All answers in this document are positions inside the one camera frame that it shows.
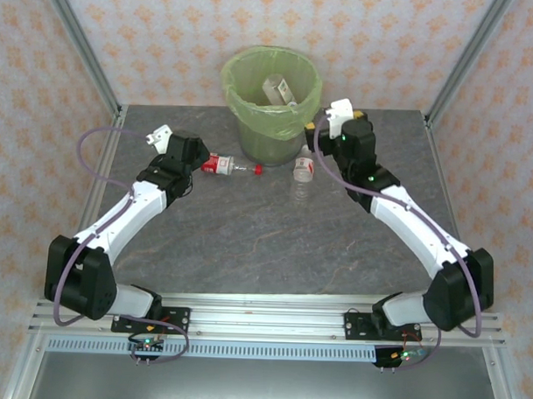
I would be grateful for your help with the translucent grey waste bin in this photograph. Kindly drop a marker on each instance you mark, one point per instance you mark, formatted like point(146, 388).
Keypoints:
point(268, 149)

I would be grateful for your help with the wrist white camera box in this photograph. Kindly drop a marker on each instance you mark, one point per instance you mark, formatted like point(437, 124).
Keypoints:
point(339, 114)
point(160, 136)

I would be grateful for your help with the red label bottle red cap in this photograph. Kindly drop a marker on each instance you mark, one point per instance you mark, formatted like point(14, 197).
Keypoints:
point(219, 163)

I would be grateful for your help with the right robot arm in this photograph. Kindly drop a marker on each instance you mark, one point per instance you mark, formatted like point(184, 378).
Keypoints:
point(414, 226)

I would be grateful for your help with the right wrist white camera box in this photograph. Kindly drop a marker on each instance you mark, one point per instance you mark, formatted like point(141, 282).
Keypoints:
point(339, 114)

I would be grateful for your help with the aluminium table edge rail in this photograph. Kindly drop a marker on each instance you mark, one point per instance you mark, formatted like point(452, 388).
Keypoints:
point(113, 137)
point(440, 170)

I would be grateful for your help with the grey metal panel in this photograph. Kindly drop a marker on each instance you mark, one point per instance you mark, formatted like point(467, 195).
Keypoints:
point(260, 387)

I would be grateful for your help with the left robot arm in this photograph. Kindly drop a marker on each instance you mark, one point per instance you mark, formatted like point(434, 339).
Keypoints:
point(117, 220)

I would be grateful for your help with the clear water bottle white cap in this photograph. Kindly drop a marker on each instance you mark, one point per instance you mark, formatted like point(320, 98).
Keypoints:
point(303, 170)

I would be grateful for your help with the white label tea bottle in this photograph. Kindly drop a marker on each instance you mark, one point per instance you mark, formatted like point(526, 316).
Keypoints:
point(285, 93)

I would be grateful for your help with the green-lined trash bin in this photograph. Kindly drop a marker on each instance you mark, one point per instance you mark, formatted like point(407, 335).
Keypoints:
point(252, 116)

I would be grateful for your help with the short aluminium frame leg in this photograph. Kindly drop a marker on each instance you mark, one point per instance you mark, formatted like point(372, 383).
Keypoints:
point(21, 375)
point(502, 391)

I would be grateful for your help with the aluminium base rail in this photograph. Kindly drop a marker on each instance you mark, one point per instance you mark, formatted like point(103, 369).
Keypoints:
point(267, 317)

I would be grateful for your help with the aluminium frame post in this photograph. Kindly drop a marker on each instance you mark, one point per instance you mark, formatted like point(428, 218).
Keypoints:
point(83, 48)
point(468, 62)

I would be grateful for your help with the small electronics board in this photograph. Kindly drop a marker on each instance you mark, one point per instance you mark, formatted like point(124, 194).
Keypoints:
point(401, 356)
point(146, 345)

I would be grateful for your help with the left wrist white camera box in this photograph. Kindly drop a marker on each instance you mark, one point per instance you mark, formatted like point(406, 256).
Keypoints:
point(160, 136)

